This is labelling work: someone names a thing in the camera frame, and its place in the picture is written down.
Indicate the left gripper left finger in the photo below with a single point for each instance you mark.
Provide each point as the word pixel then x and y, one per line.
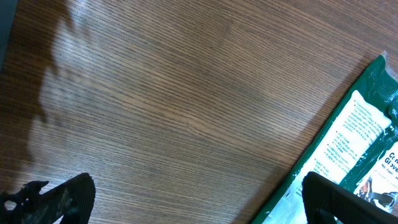
pixel 70 202

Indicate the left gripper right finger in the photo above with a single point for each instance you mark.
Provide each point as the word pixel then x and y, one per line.
pixel 326 202

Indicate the green foil packet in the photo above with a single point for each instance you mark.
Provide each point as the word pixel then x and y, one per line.
pixel 356 149

